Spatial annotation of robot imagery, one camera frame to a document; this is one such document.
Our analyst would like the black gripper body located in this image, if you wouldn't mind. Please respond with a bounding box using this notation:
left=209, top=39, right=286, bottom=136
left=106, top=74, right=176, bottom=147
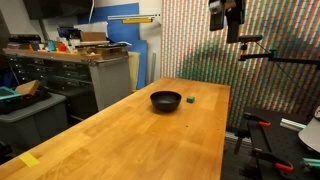
left=225, top=0, right=247, bottom=26

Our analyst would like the black bowl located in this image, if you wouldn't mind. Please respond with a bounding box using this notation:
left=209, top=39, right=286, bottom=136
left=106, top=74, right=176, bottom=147
left=149, top=90, right=183, bottom=113

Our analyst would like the brown wooden block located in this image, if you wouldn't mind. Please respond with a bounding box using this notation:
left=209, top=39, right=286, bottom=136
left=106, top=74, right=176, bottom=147
left=14, top=79, right=42, bottom=97

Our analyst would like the colourful striped backdrop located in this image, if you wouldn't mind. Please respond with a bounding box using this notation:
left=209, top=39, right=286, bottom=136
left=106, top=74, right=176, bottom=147
left=161, top=0, right=320, bottom=130

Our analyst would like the narrow blue foam board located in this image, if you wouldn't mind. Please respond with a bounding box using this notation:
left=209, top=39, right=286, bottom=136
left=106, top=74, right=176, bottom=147
left=127, top=39, right=149, bottom=91

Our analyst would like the yellow spirit level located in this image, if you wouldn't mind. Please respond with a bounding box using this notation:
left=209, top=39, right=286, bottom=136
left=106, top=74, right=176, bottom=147
left=121, top=17, right=155, bottom=25

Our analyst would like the beige foam board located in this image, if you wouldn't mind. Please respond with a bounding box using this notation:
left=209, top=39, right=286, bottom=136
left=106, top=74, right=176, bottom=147
left=127, top=51, right=141, bottom=92

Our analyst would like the aluminium extrusion bar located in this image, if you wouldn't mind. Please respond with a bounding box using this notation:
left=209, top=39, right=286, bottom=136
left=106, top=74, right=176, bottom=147
left=279, top=118, right=307, bottom=132

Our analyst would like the large blue foam board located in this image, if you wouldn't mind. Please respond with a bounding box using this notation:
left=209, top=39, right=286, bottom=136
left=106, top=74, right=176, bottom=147
left=77, top=2, right=141, bottom=52

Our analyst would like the black perforated breadboard table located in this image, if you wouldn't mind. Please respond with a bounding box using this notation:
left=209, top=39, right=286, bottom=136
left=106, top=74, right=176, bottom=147
left=242, top=106, right=320, bottom=180

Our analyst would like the grey metal drawer cabinet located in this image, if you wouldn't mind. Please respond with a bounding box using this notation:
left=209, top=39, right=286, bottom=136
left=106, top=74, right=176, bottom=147
left=5, top=53, right=133, bottom=113

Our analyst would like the cardboard box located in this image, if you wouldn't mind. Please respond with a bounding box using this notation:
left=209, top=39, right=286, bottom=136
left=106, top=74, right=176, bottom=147
left=79, top=31, right=108, bottom=43

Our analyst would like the teal bar piece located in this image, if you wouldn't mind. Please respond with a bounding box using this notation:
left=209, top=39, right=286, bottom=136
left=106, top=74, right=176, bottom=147
left=302, top=157, right=320, bottom=170

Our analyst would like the dark blue box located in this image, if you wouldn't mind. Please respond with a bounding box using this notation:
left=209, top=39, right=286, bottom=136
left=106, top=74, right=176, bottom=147
left=56, top=26, right=82, bottom=40

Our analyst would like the orange small item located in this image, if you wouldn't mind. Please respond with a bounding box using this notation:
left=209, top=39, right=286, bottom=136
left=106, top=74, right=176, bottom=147
left=55, top=42, right=68, bottom=53

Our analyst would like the teal cup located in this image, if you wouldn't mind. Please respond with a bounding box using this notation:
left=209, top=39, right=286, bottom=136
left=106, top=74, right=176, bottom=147
left=46, top=40, right=57, bottom=52

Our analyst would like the black sensor bar device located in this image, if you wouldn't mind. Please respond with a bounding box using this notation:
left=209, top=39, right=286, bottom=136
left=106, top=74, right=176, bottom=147
left=7, top=33, right=43, bottom=45

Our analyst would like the black foam case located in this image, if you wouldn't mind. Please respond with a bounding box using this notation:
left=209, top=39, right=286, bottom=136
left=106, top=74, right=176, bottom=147
left=0, top=89, right=53, bottom=116

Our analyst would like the grey storage bin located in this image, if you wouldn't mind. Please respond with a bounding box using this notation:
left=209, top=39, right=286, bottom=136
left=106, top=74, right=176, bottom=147
left=0, top=92, right=70, bottom=152

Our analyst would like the teal tray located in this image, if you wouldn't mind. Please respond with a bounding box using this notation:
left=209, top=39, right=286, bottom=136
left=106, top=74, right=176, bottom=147
left=0, top=85, right=23, bottom=102

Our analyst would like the yellow sticky note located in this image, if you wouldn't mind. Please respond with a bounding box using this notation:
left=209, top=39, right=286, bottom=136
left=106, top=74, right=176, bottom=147
left=18, top=152, right=41, bottom=168

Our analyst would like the black stereo camera bar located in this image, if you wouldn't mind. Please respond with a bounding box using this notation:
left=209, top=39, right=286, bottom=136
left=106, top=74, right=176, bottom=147
left=238, top=34, right=264, bottom=44

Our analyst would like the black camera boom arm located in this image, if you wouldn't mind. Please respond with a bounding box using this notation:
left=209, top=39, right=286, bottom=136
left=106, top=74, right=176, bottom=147
left=237, top=42, right=320, bottom=71

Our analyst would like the black clamp orange handle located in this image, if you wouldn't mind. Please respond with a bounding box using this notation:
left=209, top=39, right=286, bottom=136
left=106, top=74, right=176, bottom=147
left=250, top=148, right=295, bottom=173
left=242, top=112, right=272, bottom=128

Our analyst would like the white metal rail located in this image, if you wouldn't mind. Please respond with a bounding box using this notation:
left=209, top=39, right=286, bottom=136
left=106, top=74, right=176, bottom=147
left=106, top=13, right=162, bottom=21

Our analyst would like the aluminium floor rail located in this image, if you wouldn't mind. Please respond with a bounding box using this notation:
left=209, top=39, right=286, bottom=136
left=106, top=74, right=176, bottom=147
left=224, top=131, right=253, bottom=147

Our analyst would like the dark wall monitor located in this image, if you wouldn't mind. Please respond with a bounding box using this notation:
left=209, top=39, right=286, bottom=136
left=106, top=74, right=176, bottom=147
left=22, top=0, right=95, bottom=21

